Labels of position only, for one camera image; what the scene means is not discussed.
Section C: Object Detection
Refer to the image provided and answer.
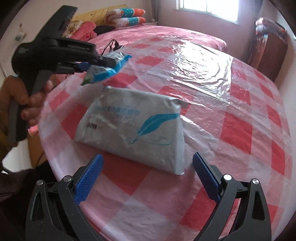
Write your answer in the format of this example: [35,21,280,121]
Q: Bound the folded quilts on cabinet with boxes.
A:
[255,18,287,35]

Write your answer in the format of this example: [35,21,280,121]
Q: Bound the blue white wrapper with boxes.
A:
[79,52,132,85]

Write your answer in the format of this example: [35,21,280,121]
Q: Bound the folded pink blanket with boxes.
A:
[70,22,97,42]

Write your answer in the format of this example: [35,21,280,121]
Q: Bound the pink heart bedspread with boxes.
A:
[89,25,228,53]

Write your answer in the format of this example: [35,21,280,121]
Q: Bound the orange plastic trash bin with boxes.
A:
[28,125,39,137]

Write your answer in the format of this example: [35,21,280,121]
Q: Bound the person's left hand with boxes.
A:
[1,75,53,135]

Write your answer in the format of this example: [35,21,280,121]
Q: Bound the grey plastic mailer bag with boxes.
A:
[74,86,186,175]

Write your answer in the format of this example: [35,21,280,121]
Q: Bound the brown wooden cabinet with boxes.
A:
[247,33,288,82]

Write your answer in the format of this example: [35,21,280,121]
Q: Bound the bright window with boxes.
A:
[178,0,239,23]

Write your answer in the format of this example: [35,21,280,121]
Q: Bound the striped colourful pillow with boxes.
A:
[104,8,146,28]

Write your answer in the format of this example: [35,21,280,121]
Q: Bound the black power adapter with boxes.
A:
[100,39,123,56]

